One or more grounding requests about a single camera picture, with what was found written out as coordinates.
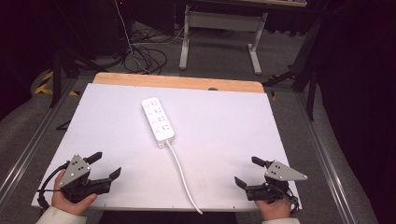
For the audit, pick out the dark curtain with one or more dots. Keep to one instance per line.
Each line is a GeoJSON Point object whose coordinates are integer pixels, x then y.
{"type": "Point", "coordinates": [361, 77]}

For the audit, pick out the black tripod stand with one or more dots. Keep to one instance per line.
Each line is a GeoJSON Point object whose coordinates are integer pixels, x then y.
{"type": "Point", "coordinates": [56, 74]}

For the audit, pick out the yellow black floor tape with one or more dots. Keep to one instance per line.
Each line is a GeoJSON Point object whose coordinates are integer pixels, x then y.
{"type": "Point", "coordinates": [45, 84]}

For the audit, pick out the person's right hand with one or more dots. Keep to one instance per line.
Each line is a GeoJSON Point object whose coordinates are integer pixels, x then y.
{"type": "Point", "coordinates": [275, 211]}

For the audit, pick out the aluminium floor rail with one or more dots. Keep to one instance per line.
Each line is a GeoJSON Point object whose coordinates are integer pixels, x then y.
{"type": "Point", "coordinates": [330, 168]}
{"type": "Point", "coordinates": [28, 152]}

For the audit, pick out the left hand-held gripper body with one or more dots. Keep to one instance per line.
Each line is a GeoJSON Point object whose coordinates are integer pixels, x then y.
{"type": "Point", "coordinates": [74, 174]}

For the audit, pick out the person's left hand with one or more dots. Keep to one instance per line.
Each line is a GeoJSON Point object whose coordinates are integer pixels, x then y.
{"type": "Point", "coordinates": [70, 207]}

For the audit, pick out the white power strip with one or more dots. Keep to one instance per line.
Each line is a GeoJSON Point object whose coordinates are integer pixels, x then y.
{"type": "Point", "coordinates": [158, 120]}

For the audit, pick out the white metal desk frame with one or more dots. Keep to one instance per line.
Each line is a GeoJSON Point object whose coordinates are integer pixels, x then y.
{"type": "Point", "coordinates": [224, 21]}

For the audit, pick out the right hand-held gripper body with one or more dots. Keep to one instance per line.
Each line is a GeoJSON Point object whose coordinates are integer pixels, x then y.
{"type": "Point", "coordinates": [281, 174]}

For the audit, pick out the black metal stand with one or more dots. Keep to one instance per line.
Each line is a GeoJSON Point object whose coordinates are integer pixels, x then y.
{"type": "Point", "coordinates": [306, 56]}

